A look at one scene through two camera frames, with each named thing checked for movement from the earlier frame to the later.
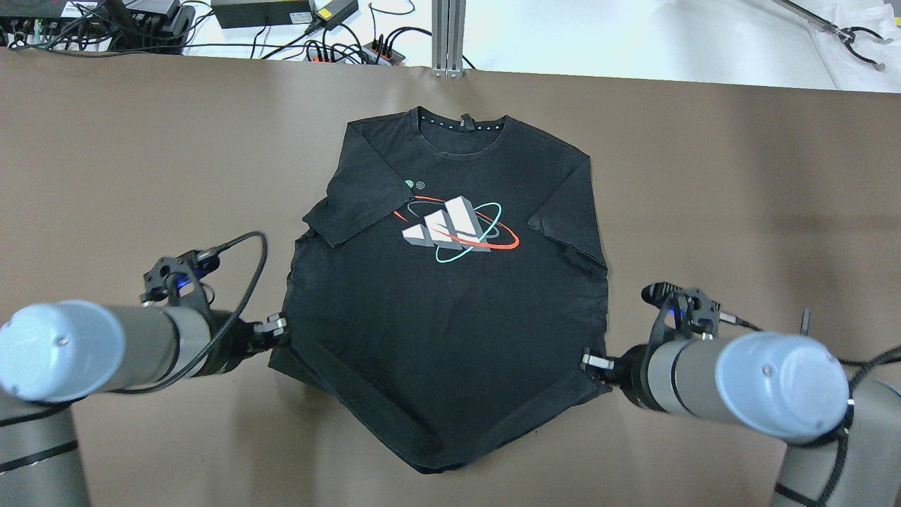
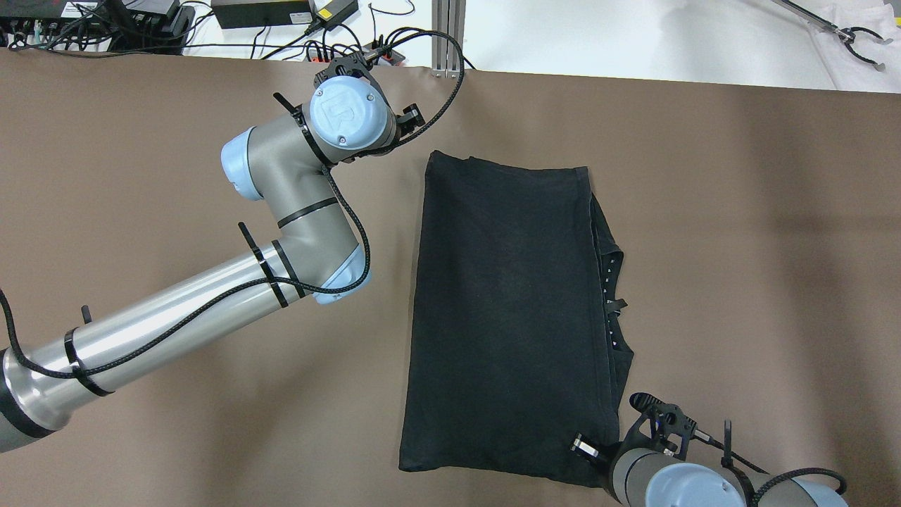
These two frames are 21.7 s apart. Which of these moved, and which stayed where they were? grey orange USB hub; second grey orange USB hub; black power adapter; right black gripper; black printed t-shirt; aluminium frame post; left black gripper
Moved: black printed t-shirt; right black gripper; left black gripper
Stayed: grey orange USB hub; black power adapter; aluminium frame post; second grey orange USB hub
